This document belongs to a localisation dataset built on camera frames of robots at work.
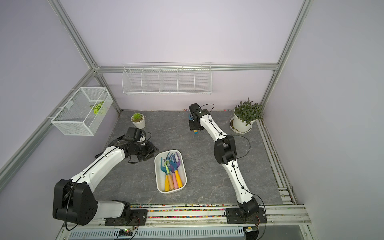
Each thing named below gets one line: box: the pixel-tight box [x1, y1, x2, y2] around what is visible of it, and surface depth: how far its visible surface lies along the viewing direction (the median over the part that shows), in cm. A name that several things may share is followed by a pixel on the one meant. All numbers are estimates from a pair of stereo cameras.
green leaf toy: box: [89, 100, 105, 115], surface depth 83 cm
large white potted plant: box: [233, 97, 264, 132], surface depth 96 cm
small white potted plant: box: [130, 112, 146, 129], surface depth 107 cm
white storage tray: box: [154, 149, 188, 194], surface depth 88 cm
